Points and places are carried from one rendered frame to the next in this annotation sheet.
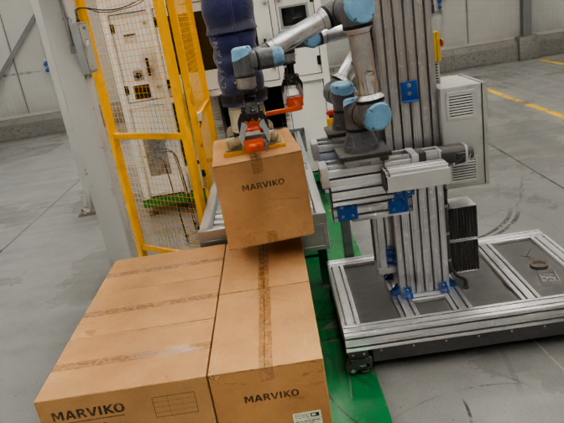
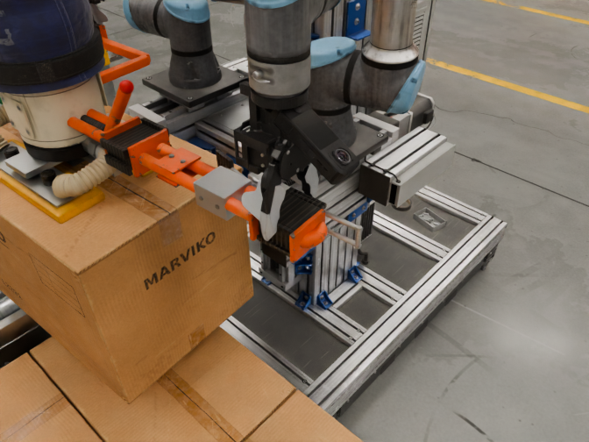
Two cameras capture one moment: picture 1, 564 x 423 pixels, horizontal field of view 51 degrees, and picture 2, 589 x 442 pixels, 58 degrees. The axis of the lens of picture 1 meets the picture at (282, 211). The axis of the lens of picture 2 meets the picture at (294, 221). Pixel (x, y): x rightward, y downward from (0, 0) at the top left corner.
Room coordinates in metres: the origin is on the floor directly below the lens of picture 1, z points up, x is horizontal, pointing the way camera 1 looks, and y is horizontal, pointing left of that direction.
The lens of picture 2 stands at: (1.81, 0.50, 1.68)
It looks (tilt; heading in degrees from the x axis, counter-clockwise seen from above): 39 degrees down; 312
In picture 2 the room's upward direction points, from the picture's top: straight up
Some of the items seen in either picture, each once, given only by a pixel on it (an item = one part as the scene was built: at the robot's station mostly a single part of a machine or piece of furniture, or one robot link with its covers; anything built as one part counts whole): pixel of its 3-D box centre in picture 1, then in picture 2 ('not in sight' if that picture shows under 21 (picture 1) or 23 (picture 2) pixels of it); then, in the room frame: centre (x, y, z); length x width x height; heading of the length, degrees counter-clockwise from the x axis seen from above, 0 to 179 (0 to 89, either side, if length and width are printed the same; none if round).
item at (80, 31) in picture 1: (85, 48); not in sight; (3.73, 1.02, 1.62); 0.20 x 0.05 x 0.30; 179
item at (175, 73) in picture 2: (346, 117); (193, 60); (2.99, -0.40, 1.09); 0.15 x 0.15 x 0.10
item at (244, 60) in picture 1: (243, 61); (279, 3); (2.22, 0.05, 1.50); 0.09 x 0.08 x 0.11; 106
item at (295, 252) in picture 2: (253, 143); (287, 224); (2.20, 0.07, 1.20); 0.08 x 0.07 x 0.05; 3
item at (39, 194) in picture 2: (232, 143); (31, 170); (2.80, 0.18, 1.09); 0.34 x 0.10 x 0.05; 3
